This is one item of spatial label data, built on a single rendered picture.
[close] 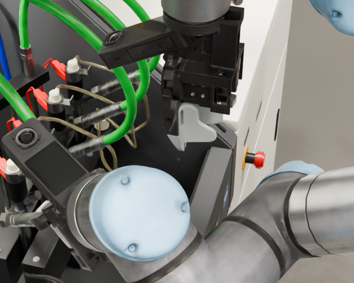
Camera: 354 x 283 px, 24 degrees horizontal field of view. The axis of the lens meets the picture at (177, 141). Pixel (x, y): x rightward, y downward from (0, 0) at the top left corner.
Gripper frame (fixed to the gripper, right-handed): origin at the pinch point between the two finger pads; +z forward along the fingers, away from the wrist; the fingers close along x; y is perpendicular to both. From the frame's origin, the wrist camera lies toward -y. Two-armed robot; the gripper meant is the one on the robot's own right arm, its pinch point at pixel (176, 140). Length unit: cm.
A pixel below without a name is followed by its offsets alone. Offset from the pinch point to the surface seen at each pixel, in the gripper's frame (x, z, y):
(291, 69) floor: 182, 125, -3
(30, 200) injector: 0.6, 17.8, -22.3
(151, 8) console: 60, 23, -21
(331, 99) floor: 168, 125, 14
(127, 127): 8.6, 7.6, -9.6
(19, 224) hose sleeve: -10.8, 9.3, -17.8
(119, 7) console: 47, 14, -24
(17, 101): -11.4, -12.1, -14.8
